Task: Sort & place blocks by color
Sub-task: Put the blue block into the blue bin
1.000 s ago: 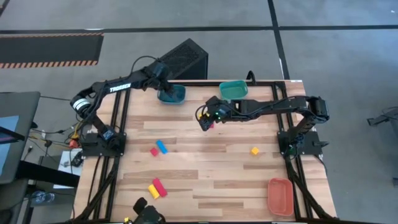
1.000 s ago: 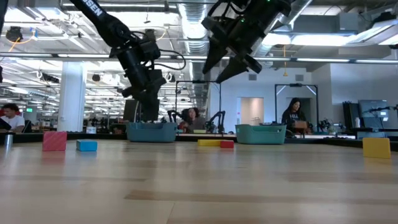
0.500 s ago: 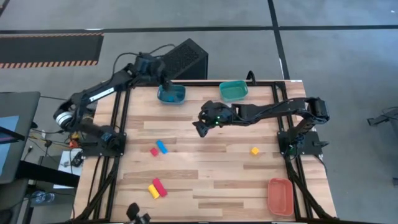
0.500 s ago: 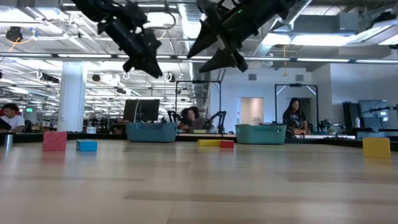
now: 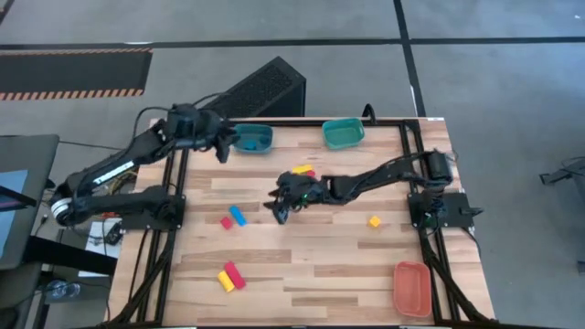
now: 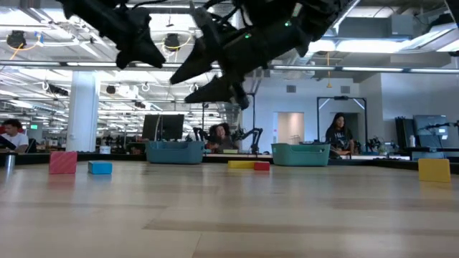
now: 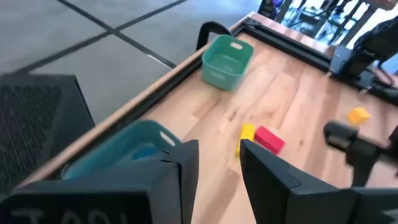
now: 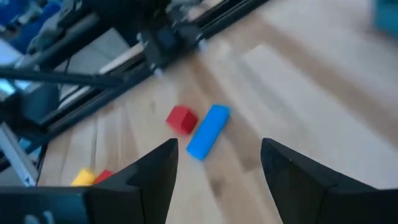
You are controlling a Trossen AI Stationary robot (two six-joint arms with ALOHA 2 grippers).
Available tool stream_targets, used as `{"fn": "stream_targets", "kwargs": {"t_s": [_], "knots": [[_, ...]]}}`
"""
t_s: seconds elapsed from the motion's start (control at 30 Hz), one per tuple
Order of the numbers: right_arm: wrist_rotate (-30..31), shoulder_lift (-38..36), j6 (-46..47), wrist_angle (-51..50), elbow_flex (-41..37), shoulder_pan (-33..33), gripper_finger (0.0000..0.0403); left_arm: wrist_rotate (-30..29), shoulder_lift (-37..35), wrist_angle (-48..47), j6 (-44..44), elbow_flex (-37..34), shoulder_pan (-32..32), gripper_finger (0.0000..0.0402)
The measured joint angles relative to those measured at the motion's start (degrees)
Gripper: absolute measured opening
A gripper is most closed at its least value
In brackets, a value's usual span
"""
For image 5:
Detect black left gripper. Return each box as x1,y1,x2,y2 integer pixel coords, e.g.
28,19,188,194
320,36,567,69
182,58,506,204
194,111,240,165

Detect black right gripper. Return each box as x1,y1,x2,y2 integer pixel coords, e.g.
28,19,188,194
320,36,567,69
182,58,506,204
263,172,331,226

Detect long blue block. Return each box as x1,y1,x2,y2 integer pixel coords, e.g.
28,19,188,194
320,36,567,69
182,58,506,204
228,205,249,228

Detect long red block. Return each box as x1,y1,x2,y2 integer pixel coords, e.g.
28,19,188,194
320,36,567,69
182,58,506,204
223,260,247,291

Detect rounded yellow block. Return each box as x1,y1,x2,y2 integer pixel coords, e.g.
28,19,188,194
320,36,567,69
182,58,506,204
217,270,236,293

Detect blue plastic bin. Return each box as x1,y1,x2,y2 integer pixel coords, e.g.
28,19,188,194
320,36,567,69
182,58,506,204
230,122,274,155

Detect black mesh computer tower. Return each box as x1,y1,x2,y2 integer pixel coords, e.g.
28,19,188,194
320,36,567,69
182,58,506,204
200,55,307,119

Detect green plastic bin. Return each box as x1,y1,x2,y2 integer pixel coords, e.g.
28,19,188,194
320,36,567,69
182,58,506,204
321,117,366,151

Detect small black device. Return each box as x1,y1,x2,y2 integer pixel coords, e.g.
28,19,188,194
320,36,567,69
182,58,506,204
103,221,123,246

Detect orange plastic bin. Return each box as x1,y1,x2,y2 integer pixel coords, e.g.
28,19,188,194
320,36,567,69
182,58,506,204
392,260,433,319

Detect black mat orange stripes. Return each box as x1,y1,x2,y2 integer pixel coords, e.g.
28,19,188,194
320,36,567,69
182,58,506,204
0,48,154,101

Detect white paper sheet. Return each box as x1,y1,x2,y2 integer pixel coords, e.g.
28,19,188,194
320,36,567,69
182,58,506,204
78,218,123,279

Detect dark grey computer desk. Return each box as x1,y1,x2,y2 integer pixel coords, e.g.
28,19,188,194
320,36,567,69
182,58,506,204
0,133,61,271

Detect clear water bottle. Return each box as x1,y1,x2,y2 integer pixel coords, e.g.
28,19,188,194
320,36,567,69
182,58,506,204
45,279,82,301

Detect black chair base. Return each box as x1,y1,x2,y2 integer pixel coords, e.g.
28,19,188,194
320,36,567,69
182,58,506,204
538,157,585,193

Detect black aluminium table frame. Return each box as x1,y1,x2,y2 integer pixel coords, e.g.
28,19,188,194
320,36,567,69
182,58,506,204
98,117,499,328

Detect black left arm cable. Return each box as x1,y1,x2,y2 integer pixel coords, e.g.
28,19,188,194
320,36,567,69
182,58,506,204
130,92,228,147

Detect black arched handle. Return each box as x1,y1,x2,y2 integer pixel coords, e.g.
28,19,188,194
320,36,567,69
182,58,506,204
360,102,378,124

